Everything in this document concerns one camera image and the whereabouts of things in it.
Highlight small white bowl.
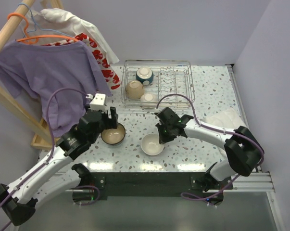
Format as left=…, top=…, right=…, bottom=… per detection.
left=140, top=93, right=158, bottom=107

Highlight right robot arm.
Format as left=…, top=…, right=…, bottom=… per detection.
left=155, top=107, right=264, bottom=189

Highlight metal wire dish rack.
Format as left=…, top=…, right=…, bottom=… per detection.
left=121, top=60, right=195, bottom=109

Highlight wooden clothes rack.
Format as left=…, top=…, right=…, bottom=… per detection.
left=0, top=0, right=57, bottom=150

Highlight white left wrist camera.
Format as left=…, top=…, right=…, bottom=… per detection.
left=86, top=93, right=107, bottom=113

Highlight beige ceramic bowl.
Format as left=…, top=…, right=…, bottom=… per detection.
left=125, top=80, right=144, bottom=100

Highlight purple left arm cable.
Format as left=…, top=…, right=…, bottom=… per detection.
left=0, top=88, right=92, bottom=226

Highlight teal white patterned bowl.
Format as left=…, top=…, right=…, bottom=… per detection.
left=136, top=66, right=154, bottom=86

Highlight orange clothes hanger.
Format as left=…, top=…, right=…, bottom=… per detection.
left=7, top=13, right=78, bottom=44

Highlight red floral white cloth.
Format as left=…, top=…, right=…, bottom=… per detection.
left=40, top=33, right=120, bottom=96

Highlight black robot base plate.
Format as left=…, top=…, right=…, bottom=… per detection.
left=71, top=164, right=234, bottom=205

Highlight aluminium frame rail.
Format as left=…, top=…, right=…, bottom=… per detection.
left=232, top=172, right=275, bottom=192

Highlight folded white towel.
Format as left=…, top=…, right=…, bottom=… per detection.
left=204, top=108, right=246, bottom=129

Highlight purple t-shirt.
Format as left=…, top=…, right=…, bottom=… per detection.
left=0, top=39, right=112, bottom=132

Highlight blue wire hanger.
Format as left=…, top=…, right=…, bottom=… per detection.
left=18, top=3, right=70, bottom=37

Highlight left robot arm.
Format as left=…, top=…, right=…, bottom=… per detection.
left=0, top=107, right=118, bottom=226

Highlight white cloth garment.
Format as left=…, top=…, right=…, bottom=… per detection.
left=34, top=8, right=119, bottom=64

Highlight dark teal glazed bowl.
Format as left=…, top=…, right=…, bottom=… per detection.
left=101, top=123, right=126, bottom=146

